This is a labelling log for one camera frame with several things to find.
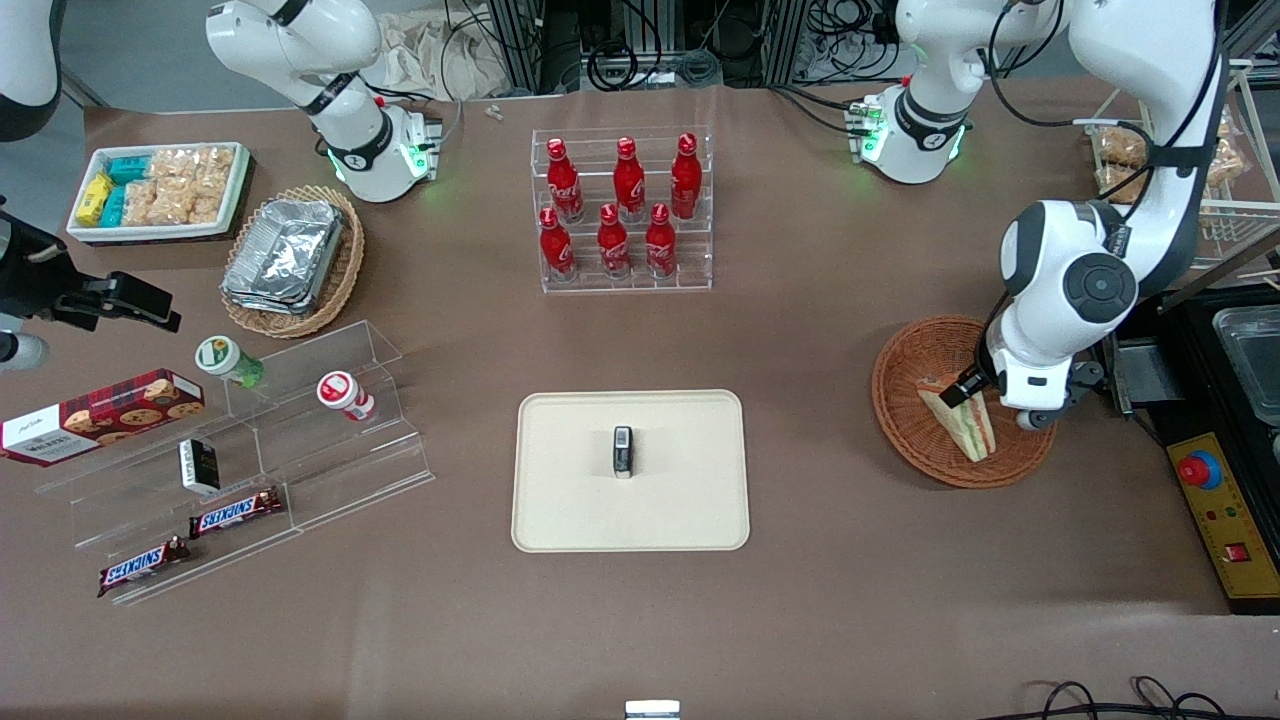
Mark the clear bag of crackers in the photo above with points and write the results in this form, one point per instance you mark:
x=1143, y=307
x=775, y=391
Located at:
x=172, y=165
x=218, y=160
x=200, y=200
x=148, y=203

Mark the steel appliance pan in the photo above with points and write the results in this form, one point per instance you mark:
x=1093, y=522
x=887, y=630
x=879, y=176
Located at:
x=1250, y=360

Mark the white plastic crate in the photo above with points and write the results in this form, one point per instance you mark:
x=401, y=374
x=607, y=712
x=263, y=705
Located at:
x=240, y=190

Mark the clear acrylic bottle rack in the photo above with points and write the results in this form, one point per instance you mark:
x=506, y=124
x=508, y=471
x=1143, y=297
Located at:
x=695, y=250

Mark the grey metal bracket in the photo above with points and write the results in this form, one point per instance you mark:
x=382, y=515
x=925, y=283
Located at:
x=1140, y=375

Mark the Snickers chocolate bar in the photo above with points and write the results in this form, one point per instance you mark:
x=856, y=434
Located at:
x=235, y=513
x=143, y=566

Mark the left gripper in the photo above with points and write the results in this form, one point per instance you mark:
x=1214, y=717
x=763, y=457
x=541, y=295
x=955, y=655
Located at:
x=967, y=384

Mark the aluminium profile bar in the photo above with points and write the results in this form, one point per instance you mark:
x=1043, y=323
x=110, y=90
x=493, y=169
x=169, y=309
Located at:
x=1220, y=270

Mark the green lid yogurt cup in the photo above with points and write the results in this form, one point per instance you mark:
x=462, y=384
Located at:
x=220, y=356

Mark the teal snack pack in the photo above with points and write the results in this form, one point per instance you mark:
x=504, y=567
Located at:
x=114, y=206
x=128, y=168

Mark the aluminium foil tray stack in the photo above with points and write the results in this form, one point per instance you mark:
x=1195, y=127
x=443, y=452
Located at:
x=285, y=255

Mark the red cola bottle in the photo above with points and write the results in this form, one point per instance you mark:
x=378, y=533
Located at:
x=686, y=175
x=660, y=240
x=556, y=245
x=563, y=180
x=628, y=178
x=613, y=242

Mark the yellow control box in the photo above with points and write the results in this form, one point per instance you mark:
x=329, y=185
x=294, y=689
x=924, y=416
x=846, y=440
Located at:
x=1225, y=520

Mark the clear acrylic stepped shelf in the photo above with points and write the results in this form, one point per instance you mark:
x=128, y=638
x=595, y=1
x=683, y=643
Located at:
x=330, y=470

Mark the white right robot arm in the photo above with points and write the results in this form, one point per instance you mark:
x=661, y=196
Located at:
x=300, y=45

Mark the small black white box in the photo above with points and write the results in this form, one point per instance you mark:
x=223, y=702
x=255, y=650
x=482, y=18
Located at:
x=623, y=455
x=200, y=466

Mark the cream plastic serving tray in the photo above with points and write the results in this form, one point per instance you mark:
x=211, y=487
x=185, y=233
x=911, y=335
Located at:
x=570, y=500

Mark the bagged bread rolls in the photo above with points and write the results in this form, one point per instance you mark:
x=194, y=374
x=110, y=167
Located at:
x=1120, y=150
x=1228, y=150

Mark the black appliance frame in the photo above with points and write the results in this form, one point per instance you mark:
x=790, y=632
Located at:
x=1190, y=350

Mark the triangle sandwich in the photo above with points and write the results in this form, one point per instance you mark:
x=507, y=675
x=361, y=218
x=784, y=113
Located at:
x=965, y=430

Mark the red tartan cookie box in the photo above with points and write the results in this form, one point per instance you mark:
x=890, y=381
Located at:
x=100, y=415

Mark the red emergency stop button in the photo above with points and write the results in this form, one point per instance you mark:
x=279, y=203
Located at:
x=1198, y=470

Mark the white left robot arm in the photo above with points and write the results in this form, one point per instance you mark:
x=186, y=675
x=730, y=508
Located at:
x=1150, y=60

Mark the yellow snack pack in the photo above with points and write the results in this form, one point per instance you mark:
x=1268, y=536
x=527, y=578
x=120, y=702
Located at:
x=93, y=198

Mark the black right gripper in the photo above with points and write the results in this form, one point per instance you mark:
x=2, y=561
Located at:
x=37, y=283

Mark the crumpled beige cloth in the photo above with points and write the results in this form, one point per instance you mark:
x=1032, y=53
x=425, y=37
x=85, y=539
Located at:
x=420, y=55

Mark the red lid yogurt cup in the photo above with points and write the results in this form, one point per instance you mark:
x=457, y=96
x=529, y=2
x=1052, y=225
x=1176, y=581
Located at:
x=338, y=390

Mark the oval light wicker basket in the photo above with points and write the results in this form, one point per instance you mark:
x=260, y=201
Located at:
x=340, y=280

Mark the round brown wicker basket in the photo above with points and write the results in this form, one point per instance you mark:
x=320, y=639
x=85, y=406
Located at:
x=900, y=420

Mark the aluminium frame structure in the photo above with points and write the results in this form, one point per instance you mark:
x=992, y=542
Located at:
x=520, y=40

